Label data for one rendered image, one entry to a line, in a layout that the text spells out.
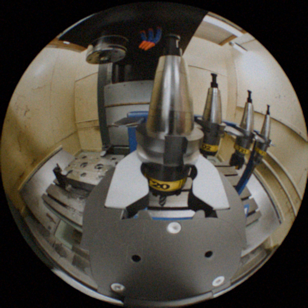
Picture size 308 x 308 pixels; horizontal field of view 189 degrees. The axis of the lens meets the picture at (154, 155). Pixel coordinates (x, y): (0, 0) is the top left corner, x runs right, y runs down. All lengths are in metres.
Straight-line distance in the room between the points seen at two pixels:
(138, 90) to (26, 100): 1.17
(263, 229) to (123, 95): 1.32
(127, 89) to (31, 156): 1.13
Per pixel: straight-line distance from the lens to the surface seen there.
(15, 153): 1.21
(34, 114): 1.30
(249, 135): 0.26
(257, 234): 0.78
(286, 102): 0.88
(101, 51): 0.39
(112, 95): 0.85
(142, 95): 0.78
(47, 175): 1.20
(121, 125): 0.18
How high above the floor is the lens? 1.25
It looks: 29 degrees down
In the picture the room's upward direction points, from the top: 1 degrees clockwise
